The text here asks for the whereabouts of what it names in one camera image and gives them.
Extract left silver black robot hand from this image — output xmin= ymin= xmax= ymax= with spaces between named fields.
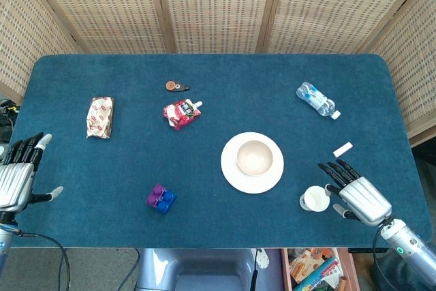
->
xmin=0 ymin=132 xmax=65 ymax=212

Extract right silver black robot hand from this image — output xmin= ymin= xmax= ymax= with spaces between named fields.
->
xmin=317 ymin=159 xmax=393 ymax=227

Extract white floral paper cup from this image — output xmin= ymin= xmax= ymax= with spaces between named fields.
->
xmin=299 ymin=185 xmax=331 ymax=213

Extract off-white bowl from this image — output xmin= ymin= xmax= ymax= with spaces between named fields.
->
xmin=236 ymin=140 xmax=274 ymax=177

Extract white perforated plate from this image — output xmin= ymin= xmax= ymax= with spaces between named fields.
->
xmin=255 ymin=249 xmax=270 ymax=270

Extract large white plate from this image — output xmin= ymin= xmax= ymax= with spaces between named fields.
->
xmin=220 ymin=132 xmax=285 ymax=194

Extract small white eraser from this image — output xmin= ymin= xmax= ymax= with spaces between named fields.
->
xmin=332 ymin=141 xmax=353 ymax=158

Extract pink storage crate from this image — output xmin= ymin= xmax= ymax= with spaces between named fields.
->
xmin=281 ymin=248 xmax=360 ymax=291

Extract colourful picture book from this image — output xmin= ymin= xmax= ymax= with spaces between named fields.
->
xmin=292 ymin=256 xmax=343 ymax=291

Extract gold red snack bag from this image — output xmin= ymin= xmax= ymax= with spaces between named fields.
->
xmin=85 ymin=96 xmax=115 ymax=140

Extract clear plastic water bottle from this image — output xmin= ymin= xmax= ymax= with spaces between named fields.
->
xmin=295 ymin=82 xmax=341 ymax=120

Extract purple toy building block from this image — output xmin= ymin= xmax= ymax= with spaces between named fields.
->
xmin=146 ymin=183 xmax=167 ymax=207

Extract blue toy building block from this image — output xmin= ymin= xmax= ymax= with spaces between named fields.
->
xmin=155 ymin=189 xmax=178 ymax=216

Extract blue table cloth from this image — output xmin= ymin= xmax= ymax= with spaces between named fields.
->
xmin=12 ymin=53 xmax=431 ymax=249

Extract blue-grey robot torso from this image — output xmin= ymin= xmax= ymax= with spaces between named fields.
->
xmin=136 ymin=248 xmax=285 ymax=291

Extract red drink pouch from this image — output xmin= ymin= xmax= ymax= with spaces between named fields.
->
xmin=162 ymin=98 xmax=204 ymax=132

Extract orange black correction tape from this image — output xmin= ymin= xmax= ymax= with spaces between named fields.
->
xmin=165 ymin=80 xmax=191 ymax=93

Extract woven bamboo folding screen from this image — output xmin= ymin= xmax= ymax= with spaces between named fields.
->
xmin=0 ymin=0 xmax=436 ymax=147

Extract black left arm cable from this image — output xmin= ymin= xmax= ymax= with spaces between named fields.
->
xmin=15 ymin=231 xmax=71 ymax=291

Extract black electronics with cables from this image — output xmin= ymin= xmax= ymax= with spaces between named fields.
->
xmin=0 ymin=99 xmax=20 ymax=142

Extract blue floor cable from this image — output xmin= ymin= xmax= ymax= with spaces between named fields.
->
xmin=125 ymin=249 xmax=141 ymax=291

